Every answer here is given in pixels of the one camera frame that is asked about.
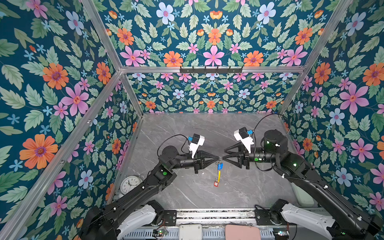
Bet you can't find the right camera black cable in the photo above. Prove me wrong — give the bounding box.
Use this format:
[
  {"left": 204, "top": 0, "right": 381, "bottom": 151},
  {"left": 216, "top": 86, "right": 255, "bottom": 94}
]
[{"left": 251, "top": 113, "right": 290, "bottom": 142}]

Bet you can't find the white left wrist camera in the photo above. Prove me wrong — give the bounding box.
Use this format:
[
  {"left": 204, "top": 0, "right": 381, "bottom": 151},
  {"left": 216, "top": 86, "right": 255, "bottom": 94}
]
[{"left": 188, "top": 134, "right": 205, "bottom": 159}]

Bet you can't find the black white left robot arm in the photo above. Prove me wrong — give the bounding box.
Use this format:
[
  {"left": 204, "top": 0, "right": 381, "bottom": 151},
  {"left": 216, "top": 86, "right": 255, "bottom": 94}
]
[{"left": 77, "top": 146, "right": 220, "bottom": 240}]

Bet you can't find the right small circuit board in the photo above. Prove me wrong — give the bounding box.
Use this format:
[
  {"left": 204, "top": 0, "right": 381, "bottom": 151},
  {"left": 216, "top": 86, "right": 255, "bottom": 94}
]
[{"left": 273, "top": 229, "right": 290, "bottom": 240}]

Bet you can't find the white plastic box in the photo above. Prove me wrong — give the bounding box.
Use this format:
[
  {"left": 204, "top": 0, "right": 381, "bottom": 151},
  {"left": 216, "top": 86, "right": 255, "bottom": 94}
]
[{"left": 179, "top": 224, "right": 203, "bottom": 240}]

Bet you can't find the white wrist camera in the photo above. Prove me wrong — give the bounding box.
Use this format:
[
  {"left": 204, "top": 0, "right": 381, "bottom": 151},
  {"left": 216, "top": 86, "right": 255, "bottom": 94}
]
[
  {"left": 188, "top": 134, "right": 205, "bottom": 159},
  {"left": 234, "top": 127, "right": 254, "bottom": 153}
]

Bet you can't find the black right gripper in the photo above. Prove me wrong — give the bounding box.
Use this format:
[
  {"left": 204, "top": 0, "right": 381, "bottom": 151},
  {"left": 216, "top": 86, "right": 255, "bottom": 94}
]
[{"left": 222, "top": 141, "right": 279, "bottom": 171}]

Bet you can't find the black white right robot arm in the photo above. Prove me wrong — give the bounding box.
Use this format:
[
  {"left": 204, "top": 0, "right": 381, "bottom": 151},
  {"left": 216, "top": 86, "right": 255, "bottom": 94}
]
[{"left": 222, "top": 128, "right": 383, "bottom": 240}]

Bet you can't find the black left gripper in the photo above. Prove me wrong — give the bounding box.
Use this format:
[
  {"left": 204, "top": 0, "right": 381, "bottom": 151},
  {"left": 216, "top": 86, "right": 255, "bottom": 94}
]
[{"left": 170, "top": 149, "right": 220, "bottom": 175}]

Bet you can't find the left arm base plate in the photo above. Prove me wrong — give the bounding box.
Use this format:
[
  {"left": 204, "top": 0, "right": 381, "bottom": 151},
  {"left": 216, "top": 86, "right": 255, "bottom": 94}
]
[{"left": 150, "top": 210, "right": 178, "bottom": 227}]

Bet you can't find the pale green sponge block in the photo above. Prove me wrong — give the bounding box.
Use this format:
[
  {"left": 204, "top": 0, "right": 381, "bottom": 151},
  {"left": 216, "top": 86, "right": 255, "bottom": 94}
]
[{"left": 291, "top": 183, "right": 316, "bottom": 208}]

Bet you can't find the white alarm clock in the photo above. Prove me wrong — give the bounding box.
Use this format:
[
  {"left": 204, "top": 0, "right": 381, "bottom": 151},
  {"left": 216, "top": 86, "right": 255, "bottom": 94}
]
[{"left": 120, "top": 176, "right": 143, "bottom": 195}]

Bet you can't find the black wall hook rack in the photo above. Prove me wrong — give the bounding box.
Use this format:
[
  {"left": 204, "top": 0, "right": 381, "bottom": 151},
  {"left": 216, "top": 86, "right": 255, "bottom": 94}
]
[{"left": 179, "top": 66, "right": 243, "bottom": 75}]

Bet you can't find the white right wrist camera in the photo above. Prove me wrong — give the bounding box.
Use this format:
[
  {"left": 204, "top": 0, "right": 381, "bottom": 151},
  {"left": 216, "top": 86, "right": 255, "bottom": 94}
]
[{"left": 234, "top": 127, "right": 254, "bottom": 153}]

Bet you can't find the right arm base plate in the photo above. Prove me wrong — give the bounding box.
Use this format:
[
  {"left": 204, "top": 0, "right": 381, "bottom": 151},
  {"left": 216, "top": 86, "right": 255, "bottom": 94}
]
[{"left": 254, "top": 209, "right": 277, "bottom": 226}]

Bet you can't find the camera black cable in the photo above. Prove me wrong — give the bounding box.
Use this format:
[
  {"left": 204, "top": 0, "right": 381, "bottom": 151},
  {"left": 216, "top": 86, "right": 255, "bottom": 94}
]
[
  {"left": 251, "top": 113, "right": 290, "bottom": 142},
  {"left": 156, "top": 134, "right": 191, "bottom": 157}
]

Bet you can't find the pink plastic box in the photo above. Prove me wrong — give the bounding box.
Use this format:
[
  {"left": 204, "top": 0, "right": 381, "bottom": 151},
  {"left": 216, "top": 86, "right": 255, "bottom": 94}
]
[{"left": 225, "top": 225, "right": 262, "bottom": 240}]

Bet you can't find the left camera black cable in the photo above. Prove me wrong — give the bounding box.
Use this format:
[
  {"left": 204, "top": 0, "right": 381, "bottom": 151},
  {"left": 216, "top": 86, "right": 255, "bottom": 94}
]
[{"left": 156, "top": 134, "right": 191, "bottom": 157}]

